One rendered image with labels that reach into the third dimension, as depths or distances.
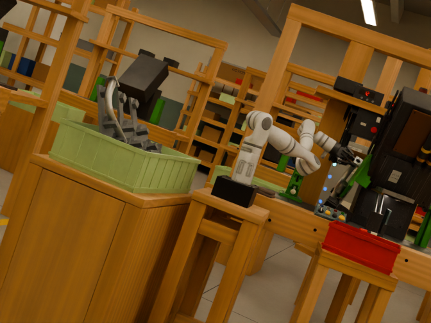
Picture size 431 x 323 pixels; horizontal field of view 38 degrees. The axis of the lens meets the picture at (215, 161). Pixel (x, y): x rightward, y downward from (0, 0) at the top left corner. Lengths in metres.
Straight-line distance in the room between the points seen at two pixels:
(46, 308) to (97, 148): 0.66
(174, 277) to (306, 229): 0.69
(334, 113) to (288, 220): 0.85
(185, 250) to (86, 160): 0.59
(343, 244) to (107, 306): 1.03
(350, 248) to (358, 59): 1.30
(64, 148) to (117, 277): 0.56
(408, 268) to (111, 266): 1.42
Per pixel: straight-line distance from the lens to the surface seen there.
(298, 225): 3.03
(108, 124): 2.61
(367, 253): 2.76
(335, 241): 2.77
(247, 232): 2.68
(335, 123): 3.62
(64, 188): 2.53
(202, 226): 2.73
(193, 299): 3.13
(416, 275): 3.14
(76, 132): 2.57
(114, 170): 2.48
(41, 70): 8.71
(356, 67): 3.66
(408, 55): 3.71
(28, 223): 2.62
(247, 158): 2.77
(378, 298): 2.79
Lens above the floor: 1.17
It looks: 4 degrees down
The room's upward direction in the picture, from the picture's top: 20 degrees clockwise
